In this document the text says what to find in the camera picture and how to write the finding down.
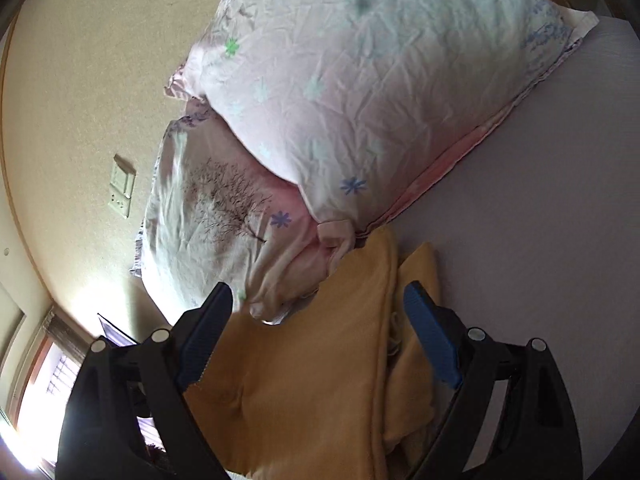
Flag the upper white floral pillow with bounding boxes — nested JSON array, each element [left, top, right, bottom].
[[166, 0, 598, 230]]

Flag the wall-mounted television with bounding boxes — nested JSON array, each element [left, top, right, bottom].
[[98, 314, 138, 347]]

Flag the wall switch and socket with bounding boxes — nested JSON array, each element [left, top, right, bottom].
[[107, 155, 136, 218]]

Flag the window with curtain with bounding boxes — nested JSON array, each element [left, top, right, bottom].
[[0, 303, 172, 480]]

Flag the lower pink tree-print pillow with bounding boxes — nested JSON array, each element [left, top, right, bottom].
[[137, 99, 356, 324]]

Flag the yellow garment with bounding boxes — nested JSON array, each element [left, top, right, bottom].
[[186, 228, 440, 479]]

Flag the lavender bed sheet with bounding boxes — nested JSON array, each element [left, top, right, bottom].
[[393, 18, 639, 472]]

